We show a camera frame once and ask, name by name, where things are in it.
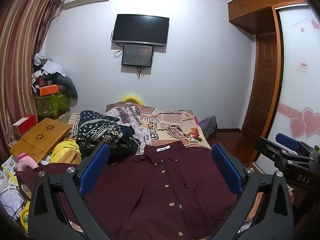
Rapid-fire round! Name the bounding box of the dark navy garment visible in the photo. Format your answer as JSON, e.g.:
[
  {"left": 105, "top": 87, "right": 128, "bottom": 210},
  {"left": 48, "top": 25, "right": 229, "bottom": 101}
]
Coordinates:
[{"left": 107, "top": 124, "right": 142, "bottom": 164}]

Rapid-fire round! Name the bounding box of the wooden lap desk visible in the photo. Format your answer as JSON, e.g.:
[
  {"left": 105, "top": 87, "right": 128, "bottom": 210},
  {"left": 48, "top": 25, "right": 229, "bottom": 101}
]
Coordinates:
[{"left": 9, "top": 117, "right": 73, "bottom": 163}]

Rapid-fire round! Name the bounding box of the printed blanket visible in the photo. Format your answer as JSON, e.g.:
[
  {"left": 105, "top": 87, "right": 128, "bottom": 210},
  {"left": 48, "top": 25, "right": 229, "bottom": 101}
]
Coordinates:
[{"left": 105, "top": 102, "right": 265, "bottom": 233}]

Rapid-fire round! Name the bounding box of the yellow cloth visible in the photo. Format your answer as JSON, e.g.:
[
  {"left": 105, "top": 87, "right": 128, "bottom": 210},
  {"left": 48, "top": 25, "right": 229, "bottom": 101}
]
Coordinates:
[{"left": 51, "top": 137, "right": 82, "bottom": 165}]

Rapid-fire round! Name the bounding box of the maroon button shirt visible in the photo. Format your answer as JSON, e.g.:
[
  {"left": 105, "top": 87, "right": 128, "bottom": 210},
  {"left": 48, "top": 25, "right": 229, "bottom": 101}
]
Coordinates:
[{"left": 17, "top": 141, "right": 250, "bottom": 240}]

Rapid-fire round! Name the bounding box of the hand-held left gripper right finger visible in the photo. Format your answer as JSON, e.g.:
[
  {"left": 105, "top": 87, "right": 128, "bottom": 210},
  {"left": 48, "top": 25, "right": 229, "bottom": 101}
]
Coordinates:
[{"left": 211, "top": 142, "right": 294, "bottom": 240}]

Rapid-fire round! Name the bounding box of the pile of papers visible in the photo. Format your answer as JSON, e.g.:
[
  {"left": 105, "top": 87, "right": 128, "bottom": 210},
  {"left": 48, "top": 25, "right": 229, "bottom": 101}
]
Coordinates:
[{"left": 0, "top": 155, "right": 32, "bottom": 222}]

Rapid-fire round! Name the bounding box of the green patterned cloth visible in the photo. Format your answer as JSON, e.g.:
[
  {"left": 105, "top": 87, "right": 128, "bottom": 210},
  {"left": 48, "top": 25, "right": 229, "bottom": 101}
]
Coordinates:
[{"left": 35, "top": 91, "right": 71, "bottom": 117}]

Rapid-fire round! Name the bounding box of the pink toy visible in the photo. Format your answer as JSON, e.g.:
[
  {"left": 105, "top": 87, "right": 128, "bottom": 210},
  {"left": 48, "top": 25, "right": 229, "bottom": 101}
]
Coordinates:
[{"left": 15, "top": 152, "right": 40, "bottom": 173}]

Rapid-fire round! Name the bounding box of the orange box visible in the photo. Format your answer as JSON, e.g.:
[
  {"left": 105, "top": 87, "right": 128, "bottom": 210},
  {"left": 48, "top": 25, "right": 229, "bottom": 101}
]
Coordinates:
[{"left": 35, "top": 84, "right": 60, "bottom": 96}]

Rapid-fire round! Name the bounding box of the dark patterned sweater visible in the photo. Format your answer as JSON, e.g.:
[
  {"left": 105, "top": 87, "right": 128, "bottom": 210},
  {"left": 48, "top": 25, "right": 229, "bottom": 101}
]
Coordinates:
[{"left": 76, "top": 110, "right": 137, "bottom": 155}]

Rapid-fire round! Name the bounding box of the grey purple backpack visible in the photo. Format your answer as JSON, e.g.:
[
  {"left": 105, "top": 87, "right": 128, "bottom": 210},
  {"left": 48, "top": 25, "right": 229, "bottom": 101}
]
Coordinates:
[{"left": 199, "top": 116, "right": 217, "bottom": 140}]

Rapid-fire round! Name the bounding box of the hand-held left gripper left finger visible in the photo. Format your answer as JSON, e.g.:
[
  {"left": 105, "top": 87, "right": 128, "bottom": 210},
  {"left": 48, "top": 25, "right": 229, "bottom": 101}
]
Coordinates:
[{"left": 28, "top": 142, "right": 120, "bottom": 240}]

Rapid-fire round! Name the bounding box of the white crumpled cloth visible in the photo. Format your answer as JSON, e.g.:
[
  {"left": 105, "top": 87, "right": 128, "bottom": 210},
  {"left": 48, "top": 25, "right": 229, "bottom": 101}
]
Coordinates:
[{"left": 34, "top": 53, "right": 63, "bottom": 76}]

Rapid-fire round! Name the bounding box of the striped brown curtain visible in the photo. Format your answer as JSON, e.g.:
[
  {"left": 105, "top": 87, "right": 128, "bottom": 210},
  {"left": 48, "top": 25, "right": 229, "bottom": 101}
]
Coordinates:
[{"left": 0, "top": 0, "right": 65, "bottom": 155}]

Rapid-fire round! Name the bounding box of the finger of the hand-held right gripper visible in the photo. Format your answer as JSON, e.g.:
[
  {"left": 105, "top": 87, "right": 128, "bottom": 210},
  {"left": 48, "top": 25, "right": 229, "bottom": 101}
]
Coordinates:
[
  {"left": 255, "top": 136, "right": 297, "bottom": 167},
  {"left": 276, "top": 133, "right": 313, "bottom": 155}
]

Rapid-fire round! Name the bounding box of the white heart print sliding door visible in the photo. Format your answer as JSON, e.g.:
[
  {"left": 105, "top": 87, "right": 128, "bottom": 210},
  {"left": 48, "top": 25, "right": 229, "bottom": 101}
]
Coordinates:
[{"left": 252, "top": 4, "right": 320, "bottom": 172}]

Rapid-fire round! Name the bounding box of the wooden wardrobe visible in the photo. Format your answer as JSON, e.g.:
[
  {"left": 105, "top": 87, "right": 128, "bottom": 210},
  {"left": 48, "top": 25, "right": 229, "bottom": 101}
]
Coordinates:
[{"left": 227, "top": 0, "right": 312, "bottom": 140}]

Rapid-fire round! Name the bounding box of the yellow round object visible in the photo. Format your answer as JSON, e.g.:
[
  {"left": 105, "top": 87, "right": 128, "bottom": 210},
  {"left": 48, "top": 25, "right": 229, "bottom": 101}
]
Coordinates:
[{"left": 120, "top": 94, "right": 145, "bottom": 104}]

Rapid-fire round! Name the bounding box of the black wall television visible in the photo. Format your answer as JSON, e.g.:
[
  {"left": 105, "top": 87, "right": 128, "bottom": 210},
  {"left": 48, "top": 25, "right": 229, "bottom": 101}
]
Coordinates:
[{"left": 111, "top": 14, "right": 170, "bottom": 47}]

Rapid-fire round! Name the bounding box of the small red white sticker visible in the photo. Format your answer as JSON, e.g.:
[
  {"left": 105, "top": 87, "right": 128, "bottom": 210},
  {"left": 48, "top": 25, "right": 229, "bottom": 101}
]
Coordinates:
[{"left": 296, "top": 61, "right": 310, "bottom": 72}]

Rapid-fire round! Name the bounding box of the small black monitor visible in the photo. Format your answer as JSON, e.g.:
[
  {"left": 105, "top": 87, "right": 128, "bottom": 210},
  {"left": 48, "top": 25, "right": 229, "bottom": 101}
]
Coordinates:
[{"left": 121, "top": 44, "right": 154, "bottom": 67}]

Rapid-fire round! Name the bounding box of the brown wooden door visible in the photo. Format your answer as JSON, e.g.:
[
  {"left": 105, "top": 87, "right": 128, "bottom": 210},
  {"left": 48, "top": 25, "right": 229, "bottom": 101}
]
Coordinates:
[{"left": 241, "top": 34, "right": 278, "bottom": 136}]

